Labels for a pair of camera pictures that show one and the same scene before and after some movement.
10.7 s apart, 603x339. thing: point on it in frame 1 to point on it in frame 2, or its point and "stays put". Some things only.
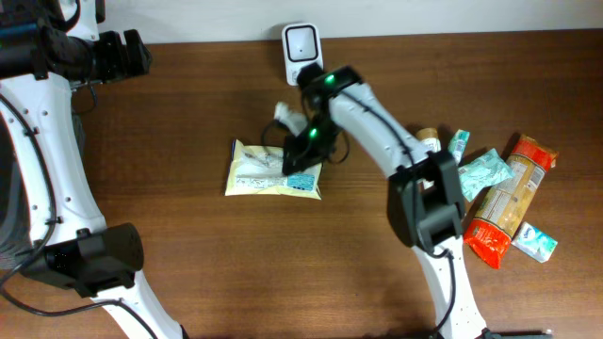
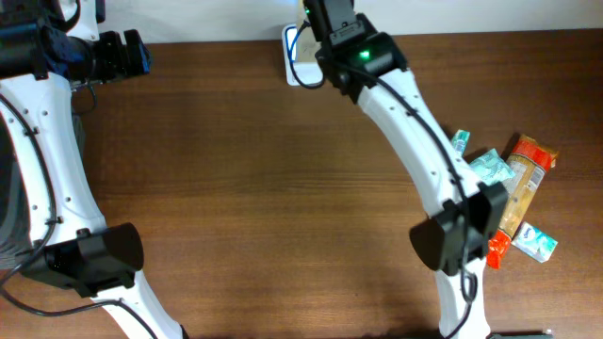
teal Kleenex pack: [484, 171] stays put
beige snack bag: [255, 169] to [307, 46]
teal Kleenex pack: [534, 243] stays put
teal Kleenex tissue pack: [457, 145] stays put
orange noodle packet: [501, 210] stays put
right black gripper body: [313, 147] to [366, 35]
